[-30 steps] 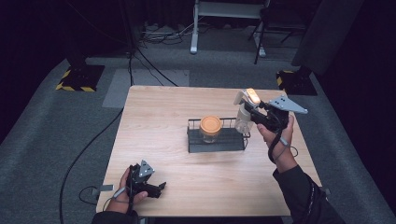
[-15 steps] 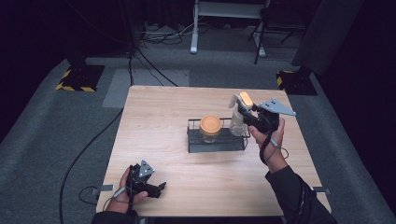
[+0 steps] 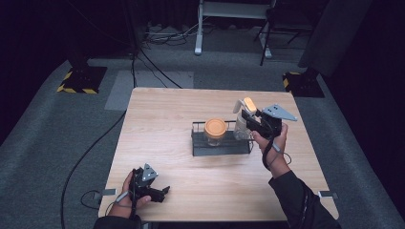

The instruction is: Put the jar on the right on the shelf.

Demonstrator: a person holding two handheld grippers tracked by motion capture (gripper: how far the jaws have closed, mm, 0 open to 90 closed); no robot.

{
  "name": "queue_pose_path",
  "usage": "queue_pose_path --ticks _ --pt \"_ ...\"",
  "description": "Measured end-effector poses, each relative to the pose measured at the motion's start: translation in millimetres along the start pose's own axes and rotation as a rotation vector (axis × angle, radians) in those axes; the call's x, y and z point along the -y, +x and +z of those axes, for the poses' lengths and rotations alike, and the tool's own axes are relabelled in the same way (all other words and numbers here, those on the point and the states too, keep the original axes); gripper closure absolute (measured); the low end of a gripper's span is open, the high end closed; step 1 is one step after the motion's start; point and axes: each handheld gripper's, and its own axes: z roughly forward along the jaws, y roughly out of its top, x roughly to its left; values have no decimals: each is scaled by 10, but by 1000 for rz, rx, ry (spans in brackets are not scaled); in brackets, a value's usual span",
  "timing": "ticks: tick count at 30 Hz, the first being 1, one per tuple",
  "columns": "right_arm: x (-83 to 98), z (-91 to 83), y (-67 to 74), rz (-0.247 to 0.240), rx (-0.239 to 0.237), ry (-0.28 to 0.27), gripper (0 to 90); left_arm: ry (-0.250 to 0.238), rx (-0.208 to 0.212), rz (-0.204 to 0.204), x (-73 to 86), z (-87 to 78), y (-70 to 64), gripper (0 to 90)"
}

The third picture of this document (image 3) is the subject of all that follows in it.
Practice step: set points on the grey tape strip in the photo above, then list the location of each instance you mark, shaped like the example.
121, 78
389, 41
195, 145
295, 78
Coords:
107, 192
328, 194

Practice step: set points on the white desk frame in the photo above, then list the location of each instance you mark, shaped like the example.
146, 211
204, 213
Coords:
199, 31

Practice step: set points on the grey floor mat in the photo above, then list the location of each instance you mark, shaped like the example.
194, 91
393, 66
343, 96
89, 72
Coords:
149, 79

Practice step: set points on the glass jar with orange lid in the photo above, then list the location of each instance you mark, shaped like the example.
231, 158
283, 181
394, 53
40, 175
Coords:
215, 130

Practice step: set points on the person's left hand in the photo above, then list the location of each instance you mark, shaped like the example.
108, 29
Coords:
122, 203

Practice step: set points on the black stand base striped edge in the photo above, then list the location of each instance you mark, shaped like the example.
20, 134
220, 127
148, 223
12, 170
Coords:
83, 79
302, 84

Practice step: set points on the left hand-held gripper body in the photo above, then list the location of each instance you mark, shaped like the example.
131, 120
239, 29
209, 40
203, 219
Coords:
143, 186

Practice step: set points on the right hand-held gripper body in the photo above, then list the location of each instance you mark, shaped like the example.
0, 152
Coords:
269, 125

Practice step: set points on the grey curtain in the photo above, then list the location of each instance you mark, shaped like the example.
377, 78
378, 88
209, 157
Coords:
334, 35

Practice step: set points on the person's right hand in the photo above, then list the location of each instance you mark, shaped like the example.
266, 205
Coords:
275, 152

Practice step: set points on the black metal stand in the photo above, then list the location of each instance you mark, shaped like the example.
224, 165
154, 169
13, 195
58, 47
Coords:
266, 41

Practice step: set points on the glass dispenser bottle orange lid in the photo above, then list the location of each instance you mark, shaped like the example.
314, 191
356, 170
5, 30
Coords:
240, 127

